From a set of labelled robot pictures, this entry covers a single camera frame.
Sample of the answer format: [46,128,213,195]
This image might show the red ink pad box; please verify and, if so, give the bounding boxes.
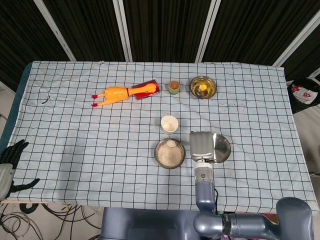
[131,79,161,101]

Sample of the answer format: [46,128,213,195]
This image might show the white paper cup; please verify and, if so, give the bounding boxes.
[160,115,180,135]

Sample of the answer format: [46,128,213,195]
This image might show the small green brown jar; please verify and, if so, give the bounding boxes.
[167,80,181,96]

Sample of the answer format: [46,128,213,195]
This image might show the black plastic bag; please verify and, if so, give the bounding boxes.
[286,77,320,116]

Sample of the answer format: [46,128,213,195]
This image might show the grey robot torso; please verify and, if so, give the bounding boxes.
[100,207,201,240]

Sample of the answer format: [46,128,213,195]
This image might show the metal bowl holding duck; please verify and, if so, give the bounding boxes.
[188,75,218,99]

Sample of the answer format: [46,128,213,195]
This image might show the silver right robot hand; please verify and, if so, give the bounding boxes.
[189,130,217,162]

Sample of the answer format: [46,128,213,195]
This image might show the blue checkered tablecloth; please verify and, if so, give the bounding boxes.
[4,60,317,209]

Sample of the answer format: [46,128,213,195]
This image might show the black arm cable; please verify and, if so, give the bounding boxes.
[213,187,220,215]

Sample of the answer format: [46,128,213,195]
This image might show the flat metal plate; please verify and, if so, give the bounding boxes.
[212,133,232,165]

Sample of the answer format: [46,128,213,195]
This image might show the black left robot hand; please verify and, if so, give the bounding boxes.
[0,139,41,201]

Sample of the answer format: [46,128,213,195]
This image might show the white metal frame post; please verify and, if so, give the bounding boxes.
[36,0,76,62]
[194,0,221,64]
[112,0,134,63]
[271,10,320,68]

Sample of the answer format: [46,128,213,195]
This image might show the metal spoon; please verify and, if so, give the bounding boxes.
[164,139,191,149]

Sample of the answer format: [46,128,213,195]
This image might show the yellow rubber chicken toy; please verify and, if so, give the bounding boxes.
[90,83,159,109]

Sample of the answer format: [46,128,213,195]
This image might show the black floor cable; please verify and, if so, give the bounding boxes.
[0,211,25,240]
[49,203,101,240]

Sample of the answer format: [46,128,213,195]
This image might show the metal bowl holding rice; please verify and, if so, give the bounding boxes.
[153,137,187,170]

